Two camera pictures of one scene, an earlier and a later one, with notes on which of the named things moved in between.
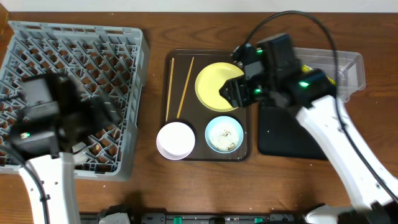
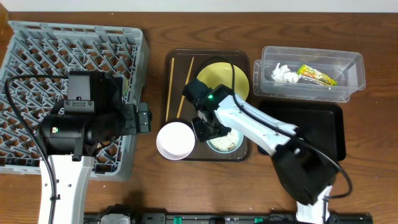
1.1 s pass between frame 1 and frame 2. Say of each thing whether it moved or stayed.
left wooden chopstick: stayed
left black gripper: moved
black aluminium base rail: stayed
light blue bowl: stayed
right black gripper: moved
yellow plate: stayed
